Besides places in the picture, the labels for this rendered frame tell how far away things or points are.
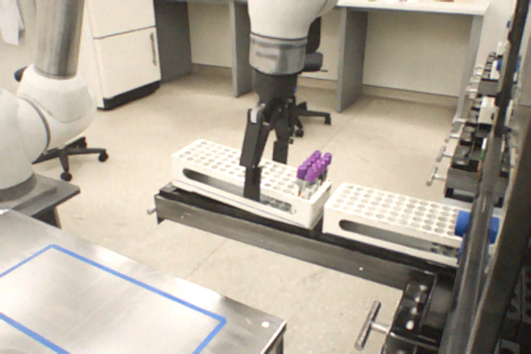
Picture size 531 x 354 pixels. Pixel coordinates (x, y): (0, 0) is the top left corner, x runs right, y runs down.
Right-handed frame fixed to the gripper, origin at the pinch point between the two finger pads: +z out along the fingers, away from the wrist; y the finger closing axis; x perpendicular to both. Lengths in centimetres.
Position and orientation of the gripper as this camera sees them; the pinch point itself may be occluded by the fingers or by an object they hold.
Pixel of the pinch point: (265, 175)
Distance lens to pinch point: 84.5
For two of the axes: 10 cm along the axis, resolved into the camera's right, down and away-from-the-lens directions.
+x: 8.9, 2.9, -3.6
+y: -4.5, 4.0, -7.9
